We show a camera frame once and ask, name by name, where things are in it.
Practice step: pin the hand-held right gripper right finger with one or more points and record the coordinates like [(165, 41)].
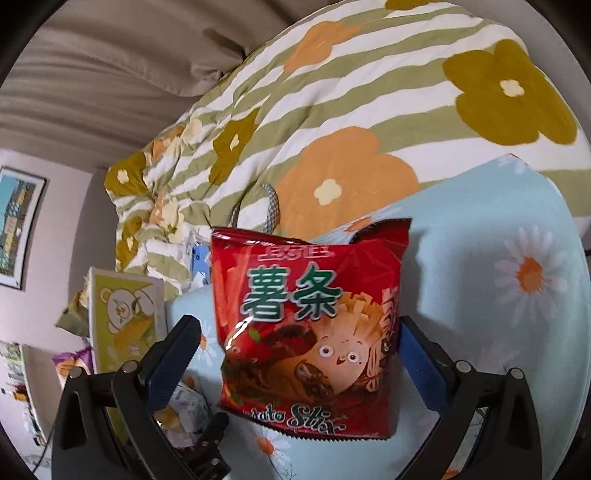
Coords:
[(420, 364)]

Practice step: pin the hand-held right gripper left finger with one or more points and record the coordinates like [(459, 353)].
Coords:
[(168, 364)]

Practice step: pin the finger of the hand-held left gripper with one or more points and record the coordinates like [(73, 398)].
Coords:
[(205, 454)]

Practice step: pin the red snack packet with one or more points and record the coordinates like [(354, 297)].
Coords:
[(304, 332)]

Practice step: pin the pale green snack packet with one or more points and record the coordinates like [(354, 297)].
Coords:
[(189, 406)]

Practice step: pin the yellow-green bear box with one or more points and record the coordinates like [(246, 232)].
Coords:
[(120, 314)]

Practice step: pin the light blue daisy cloth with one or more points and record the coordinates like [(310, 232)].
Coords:
[(485, 304)]

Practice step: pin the purple snack packet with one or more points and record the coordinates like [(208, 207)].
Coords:
[(69, 360)]

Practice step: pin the small blue tag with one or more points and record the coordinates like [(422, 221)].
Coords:
[(199, 263)]

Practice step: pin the green striped floral quilt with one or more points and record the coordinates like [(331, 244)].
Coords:
[(351, 115)]

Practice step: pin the beige pillow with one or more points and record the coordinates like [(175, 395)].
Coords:
[(111, 83)]

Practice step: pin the wall poster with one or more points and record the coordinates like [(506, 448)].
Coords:
[(16, 226)]

